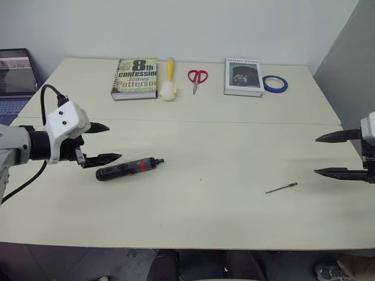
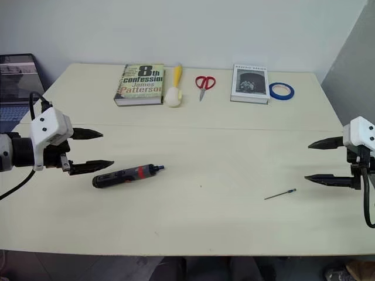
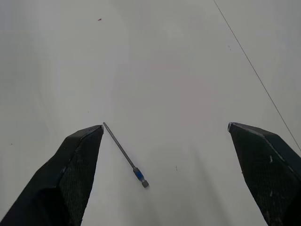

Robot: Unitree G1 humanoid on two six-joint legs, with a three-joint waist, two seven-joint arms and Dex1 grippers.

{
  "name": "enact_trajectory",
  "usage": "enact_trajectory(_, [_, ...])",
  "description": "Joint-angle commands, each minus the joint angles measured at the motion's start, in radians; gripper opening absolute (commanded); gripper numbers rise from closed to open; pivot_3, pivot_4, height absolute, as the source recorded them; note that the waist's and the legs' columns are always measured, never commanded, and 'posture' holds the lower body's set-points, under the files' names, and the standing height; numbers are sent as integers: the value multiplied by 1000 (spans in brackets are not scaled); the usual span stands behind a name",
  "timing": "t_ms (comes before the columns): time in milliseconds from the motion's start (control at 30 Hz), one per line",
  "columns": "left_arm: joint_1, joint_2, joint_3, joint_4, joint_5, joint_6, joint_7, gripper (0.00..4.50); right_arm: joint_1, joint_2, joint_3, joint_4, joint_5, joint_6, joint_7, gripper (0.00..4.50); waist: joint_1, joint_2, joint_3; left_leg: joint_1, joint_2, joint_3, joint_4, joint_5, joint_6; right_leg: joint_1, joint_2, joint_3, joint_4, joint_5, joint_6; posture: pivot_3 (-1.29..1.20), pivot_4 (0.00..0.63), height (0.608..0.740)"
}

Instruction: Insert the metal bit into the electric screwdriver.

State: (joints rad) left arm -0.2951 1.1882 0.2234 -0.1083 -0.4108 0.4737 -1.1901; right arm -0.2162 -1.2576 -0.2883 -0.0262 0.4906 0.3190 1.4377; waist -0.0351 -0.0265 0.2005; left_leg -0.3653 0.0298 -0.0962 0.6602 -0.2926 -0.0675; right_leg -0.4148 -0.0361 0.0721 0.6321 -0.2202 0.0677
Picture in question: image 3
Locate long screwdriver bit blue band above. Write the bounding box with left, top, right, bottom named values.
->
left=103, top=121, right=150, bottom=188

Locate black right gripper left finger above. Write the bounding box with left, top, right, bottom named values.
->
left=0, top=124, right=104, bottom=226

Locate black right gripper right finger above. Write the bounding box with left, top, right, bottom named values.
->
left=227, top=121, right=301, bottom=226

